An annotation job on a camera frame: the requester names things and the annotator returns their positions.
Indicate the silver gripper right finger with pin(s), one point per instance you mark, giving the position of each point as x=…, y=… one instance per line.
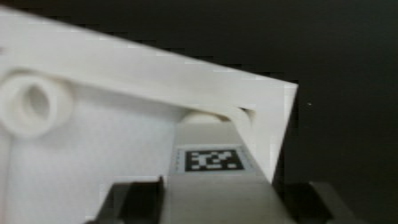
x=315, y=204

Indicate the white U-shaped obstacle frame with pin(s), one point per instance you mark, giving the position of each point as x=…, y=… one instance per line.
x=125, y=67

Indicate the white desk top tray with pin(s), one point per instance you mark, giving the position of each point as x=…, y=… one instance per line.
x=86, y=137

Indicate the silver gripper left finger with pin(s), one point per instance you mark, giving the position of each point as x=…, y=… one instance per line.
x=134, y=203

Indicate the white desk leg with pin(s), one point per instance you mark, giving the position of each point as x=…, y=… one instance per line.
x=217, y=190

